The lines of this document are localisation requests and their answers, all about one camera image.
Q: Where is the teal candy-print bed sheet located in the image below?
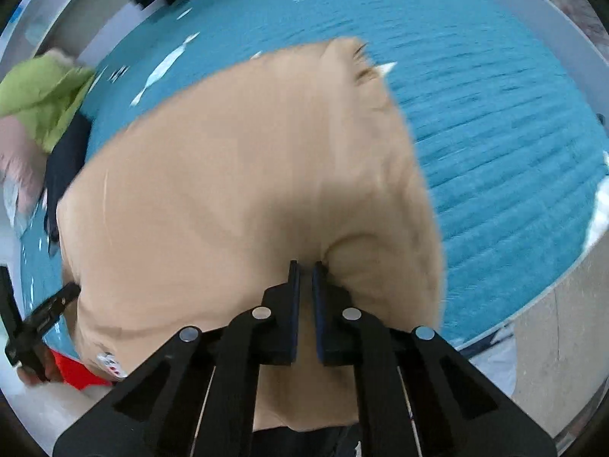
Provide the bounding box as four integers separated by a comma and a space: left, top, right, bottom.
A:
19, 0, 609, 373

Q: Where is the pink quilt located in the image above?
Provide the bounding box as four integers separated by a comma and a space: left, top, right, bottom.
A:
0, 117, 49, 206

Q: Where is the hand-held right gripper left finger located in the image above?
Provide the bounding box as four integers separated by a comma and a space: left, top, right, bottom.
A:
52, 260, 300, 457

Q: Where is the tan snap-button jacket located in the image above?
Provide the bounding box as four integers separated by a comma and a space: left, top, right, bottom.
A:
56, 37, 446, 434

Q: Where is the dark folded cloth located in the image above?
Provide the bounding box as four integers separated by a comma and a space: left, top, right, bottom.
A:
44, 114, 94, 244

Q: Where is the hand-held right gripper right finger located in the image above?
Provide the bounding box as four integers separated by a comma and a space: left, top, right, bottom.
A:
311, 262, 557, 457

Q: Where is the white bed frame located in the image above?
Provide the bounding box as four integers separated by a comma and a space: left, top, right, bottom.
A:
428, 0, 609, 105

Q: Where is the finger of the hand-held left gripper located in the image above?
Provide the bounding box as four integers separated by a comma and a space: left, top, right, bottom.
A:
24, 282, 81, 333

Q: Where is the green quilt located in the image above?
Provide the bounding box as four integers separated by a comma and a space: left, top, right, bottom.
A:
0, 54, 97, 154

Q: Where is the person's left hand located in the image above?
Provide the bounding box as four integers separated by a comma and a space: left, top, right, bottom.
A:
20, 345, 65, 385

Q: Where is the white pillow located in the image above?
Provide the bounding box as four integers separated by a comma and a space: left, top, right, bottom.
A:
2, 178, 35, 236

